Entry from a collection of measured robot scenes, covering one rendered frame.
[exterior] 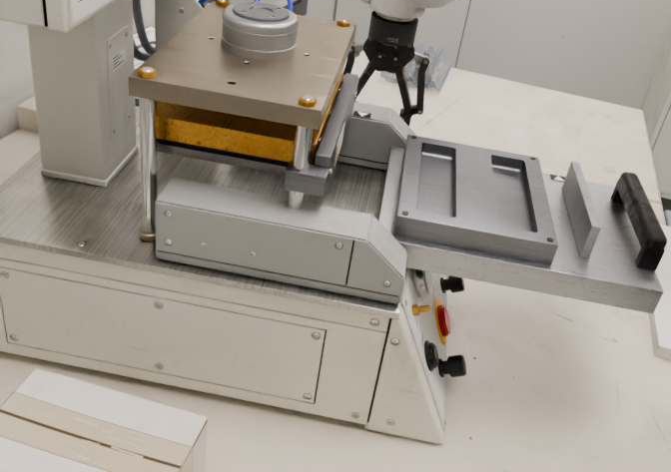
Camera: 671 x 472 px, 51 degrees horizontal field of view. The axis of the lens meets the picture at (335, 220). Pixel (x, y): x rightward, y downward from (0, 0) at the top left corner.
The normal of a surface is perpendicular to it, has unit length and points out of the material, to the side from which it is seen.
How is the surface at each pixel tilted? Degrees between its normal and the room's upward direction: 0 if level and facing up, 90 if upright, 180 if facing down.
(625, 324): 0
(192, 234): 90
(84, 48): 90
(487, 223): 0
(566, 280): 90
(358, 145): 90
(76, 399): 3
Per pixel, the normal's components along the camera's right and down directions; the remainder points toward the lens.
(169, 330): -0.14, 0.52
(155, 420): 0.11, -0.83
